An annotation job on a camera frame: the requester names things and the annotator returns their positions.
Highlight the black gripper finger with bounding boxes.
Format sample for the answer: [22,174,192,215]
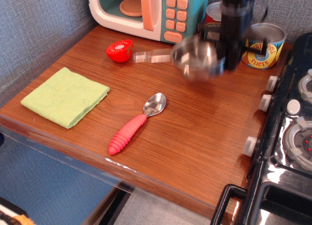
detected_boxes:
[225,43,245,71]

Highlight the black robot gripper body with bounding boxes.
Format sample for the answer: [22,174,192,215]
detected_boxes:
[197,12,268,54]

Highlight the small steel pot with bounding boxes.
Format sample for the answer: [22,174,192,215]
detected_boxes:
[133,35,225,82]

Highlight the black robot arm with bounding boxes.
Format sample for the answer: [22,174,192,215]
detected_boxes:
[198,0,268,75]

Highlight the yellow-green folded cloth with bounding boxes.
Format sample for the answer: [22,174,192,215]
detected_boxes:
[20,67,110,129]

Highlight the tomato sauce can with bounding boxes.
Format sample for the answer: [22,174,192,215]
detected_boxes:
[204,1,222,40]

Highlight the pineapple slices can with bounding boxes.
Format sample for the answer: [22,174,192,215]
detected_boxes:
[241,23,287,69]

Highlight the toy microwave oven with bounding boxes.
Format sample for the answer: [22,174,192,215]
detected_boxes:
[88,0,208,43]

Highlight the red toy tomato half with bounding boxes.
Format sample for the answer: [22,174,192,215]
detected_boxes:
[105,40,134,63]

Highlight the black toy stove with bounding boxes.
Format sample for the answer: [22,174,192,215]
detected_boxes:
[211,33,312,225]

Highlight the orange striped object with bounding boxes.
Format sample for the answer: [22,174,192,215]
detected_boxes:
[0,198,35,225]

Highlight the red-handled metal spoon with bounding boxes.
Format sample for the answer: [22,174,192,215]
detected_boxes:
[108,93,166,155]

